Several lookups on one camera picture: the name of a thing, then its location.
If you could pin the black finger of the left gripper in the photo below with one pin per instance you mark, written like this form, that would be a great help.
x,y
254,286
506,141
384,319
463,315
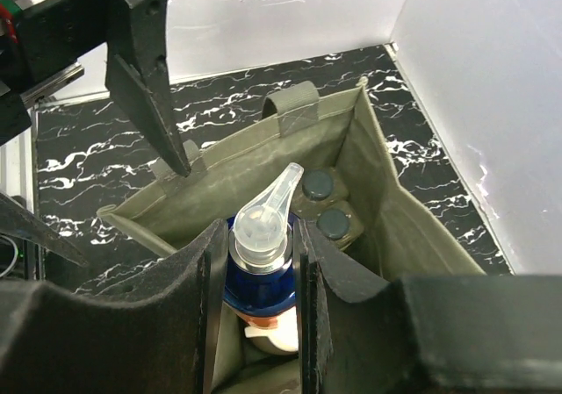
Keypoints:
x,y
19,222

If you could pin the brown pump bottle white top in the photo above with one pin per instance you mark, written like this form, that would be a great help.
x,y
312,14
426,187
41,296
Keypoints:
x,y
277,336

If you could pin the clear square bottle yellow liquid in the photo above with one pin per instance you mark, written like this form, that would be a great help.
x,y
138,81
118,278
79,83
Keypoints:
x,y
340,224

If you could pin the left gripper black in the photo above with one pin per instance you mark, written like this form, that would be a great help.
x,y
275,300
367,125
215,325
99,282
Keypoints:
x,y
40,41

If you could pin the dark blue orange pump bottle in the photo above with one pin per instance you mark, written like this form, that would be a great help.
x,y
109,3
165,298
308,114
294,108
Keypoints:
x,y
260,284

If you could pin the right gripper black left finger pad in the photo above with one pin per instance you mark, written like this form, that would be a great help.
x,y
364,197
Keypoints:
x,y
155,332

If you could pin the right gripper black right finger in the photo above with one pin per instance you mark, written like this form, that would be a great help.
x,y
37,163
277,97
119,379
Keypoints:
x,y
417,328

